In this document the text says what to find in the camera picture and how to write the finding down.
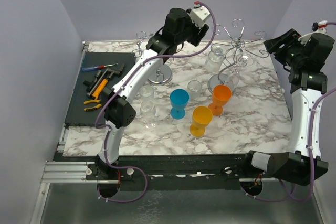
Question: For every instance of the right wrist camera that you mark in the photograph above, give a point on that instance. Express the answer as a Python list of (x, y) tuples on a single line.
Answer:
[(317, 28)]

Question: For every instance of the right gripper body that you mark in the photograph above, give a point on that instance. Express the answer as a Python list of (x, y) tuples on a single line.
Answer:
[(292, 55)]

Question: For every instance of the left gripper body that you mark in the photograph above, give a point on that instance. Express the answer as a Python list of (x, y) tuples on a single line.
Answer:
[(195, 33)]

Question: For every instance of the orange plastic goblet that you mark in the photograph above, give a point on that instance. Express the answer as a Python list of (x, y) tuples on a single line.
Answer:
[(220, 96)]

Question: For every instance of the yellow handled pliers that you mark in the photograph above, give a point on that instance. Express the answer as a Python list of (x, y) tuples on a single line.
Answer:
[(95, 105)]

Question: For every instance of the dark tool mat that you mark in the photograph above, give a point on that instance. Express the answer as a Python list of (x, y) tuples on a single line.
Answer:
[(76, 116)]

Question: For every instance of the clear stemmed wine glass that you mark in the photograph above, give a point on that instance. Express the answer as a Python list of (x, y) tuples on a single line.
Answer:
[(148, 112)]

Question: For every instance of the blue handled screwdriver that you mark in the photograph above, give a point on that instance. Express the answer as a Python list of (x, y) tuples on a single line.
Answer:
[(97, 67)]

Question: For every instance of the scrolled chrome glass rack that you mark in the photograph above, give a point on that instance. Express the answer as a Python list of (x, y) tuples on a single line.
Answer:
[(232, 48)]

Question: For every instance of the clear ribbed wine glass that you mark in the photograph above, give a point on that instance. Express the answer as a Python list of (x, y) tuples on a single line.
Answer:
[(146, 93)]

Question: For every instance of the yellow plastic goblet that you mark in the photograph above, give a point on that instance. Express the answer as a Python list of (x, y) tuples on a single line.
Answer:
[(201, 118)]

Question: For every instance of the blue plastic goblet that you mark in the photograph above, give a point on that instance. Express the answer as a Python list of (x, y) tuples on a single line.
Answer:
[(179, 99)]

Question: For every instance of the aluminium rail frame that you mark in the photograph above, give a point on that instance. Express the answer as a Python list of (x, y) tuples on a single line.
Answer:
[(62, 170)]

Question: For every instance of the black orange hammer tool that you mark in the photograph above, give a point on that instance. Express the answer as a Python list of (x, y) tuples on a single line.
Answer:
[(103, 80)]

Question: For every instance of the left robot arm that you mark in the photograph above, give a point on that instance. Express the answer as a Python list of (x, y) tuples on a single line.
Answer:
[(180, 26)]

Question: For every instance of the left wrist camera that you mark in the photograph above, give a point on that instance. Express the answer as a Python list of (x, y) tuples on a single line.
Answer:
[(199, 15)]

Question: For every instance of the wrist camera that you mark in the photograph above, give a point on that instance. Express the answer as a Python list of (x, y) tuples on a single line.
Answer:
[(199, 15), (317, 28)]

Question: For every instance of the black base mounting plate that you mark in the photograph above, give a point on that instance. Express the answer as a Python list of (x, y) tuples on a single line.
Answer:
[(173, 172)]

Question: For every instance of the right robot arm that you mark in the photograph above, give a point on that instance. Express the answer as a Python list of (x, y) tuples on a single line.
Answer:
[(305, 55)]

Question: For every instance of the short ribbed clear glass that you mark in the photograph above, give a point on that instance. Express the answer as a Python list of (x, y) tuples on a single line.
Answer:
[(194, 89)]

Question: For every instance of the tall clear flute glass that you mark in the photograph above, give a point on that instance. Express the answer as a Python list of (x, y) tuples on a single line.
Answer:
[(241, 62)]

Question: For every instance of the small clear wine glass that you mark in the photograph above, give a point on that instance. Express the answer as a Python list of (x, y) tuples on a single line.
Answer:
[(215, 58)]

